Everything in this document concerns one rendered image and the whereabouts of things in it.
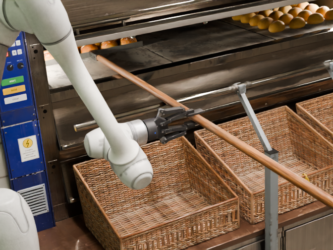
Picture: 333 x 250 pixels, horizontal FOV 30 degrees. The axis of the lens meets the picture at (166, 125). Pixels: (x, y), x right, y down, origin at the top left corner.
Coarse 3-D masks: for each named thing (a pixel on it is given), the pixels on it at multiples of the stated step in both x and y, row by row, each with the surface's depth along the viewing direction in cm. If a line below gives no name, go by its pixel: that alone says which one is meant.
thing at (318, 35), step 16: (320, 32) 317; (240, 48) 301; (256, 48) 300; (272, 48) 304; (288, 48) 309; (176, 64) 284; (192, 64) 286; (208, 64) 290; (96, 80) 270; (112, 80) 270; (128, 80) 273; (144, 80) 277; (64, 96) 262
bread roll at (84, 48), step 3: (87, 45) 304; (90, 45) 304; (93, 45) 305; (96, 45) 307; (81, 48) 304; (84, 48) 303; (87, 48) 303; (90, 48) 304; (93, 48) 304; (96, 48) 305; (81, 51) 304; (84, 51) 303; (87, 51) 303
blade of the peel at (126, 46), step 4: (140, 40) 316; (124, 44) 311; (128, 44) 311; (132, 44) 312; (136, 44) 314; (140, 44) 315; (108, 48) 307; (112, 48) 308; (116, 48) 309; (120, 48) 310; (124, 48) 311; (128, 48) 312; (88, 52) 303; (100, 52) 306; (104, 52) 307; (108, 52) 308; (112, 52) 309; (80, 56) 301; (84, 56) 302; (88, 56) 303; (48, 60) 294; (52, 60) 295; (48, 64) 295; (52, 64) 296
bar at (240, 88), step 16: (320, 64) 272; (256, 80) 259; (272, 80) 262; (192, 96) 247; (208, 96) 250; (240, 96) 256; (128, 112) 236; (144, 112) 238; (80, 128) 228; (256, 128) 251; (272, 176) 249; (272, 192) 252; (272, 208) 255; (272, 224) 258; (272, 240) 261
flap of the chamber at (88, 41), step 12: (288, 0) 281; (300, 0) 284; (312, 0) 287; (228, 12) 269; (240, 12) 271; (252, 12) 274; (168, 24) 257; (180, 24) 259; (108, 36) 246; (120, 36) 248
